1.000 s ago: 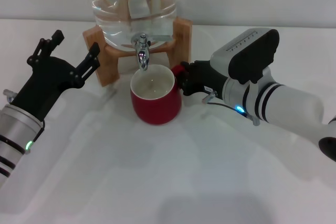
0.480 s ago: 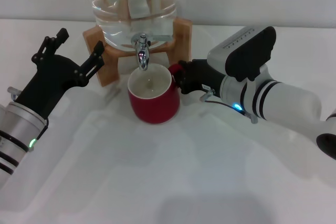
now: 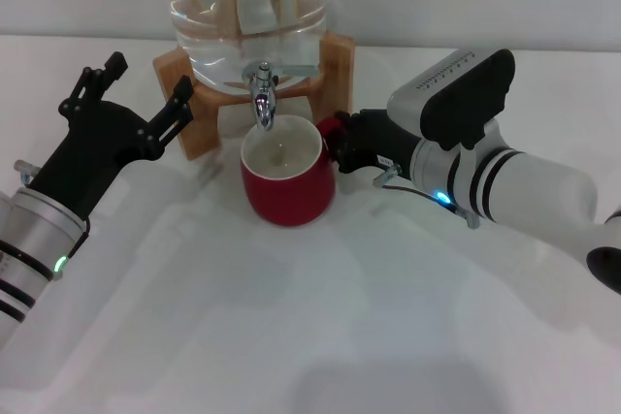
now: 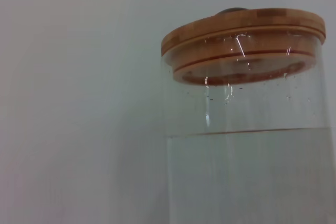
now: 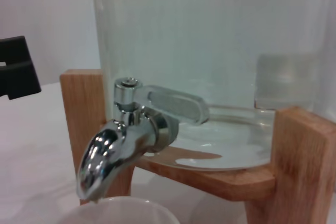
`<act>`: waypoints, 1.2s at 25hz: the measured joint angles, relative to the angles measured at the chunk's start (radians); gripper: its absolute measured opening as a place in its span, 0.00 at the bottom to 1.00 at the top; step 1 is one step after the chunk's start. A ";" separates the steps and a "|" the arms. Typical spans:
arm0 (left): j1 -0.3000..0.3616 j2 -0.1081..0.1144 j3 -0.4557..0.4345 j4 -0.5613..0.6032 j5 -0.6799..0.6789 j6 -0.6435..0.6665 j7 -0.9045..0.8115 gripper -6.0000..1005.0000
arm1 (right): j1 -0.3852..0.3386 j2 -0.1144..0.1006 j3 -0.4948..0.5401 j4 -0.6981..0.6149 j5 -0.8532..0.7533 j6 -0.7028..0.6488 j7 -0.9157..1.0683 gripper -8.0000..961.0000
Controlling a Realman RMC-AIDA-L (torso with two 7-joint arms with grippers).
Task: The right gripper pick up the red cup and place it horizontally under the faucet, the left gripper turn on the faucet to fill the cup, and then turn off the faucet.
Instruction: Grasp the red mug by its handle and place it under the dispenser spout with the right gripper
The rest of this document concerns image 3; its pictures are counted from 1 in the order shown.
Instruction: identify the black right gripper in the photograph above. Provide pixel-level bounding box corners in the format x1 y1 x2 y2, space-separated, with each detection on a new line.
334 111 418 175

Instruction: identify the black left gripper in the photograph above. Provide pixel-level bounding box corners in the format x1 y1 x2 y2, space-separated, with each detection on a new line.
28 50 195 219

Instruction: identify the red ceramic cup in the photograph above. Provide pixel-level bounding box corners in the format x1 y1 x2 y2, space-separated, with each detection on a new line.
240 113 346 227

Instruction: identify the chrome faucet tap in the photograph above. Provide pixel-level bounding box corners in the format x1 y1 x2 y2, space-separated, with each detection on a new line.
241 60 321 132

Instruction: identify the wooden dispenser stand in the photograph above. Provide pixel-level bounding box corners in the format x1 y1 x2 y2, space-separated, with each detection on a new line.
152 33 355 161

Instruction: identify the glass water dispenser jar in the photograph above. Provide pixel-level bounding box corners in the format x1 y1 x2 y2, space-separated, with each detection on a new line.
154 0 331 95

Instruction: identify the small clear metal plug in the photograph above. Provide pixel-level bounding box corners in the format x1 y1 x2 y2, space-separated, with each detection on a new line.
14 160 40 187

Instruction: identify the grey black wrist camera box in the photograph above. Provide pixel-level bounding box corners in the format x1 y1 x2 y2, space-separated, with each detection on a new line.
387 48 516 151

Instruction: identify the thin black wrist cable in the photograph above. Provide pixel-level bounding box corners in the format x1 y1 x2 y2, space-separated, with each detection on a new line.
62 219 93 260

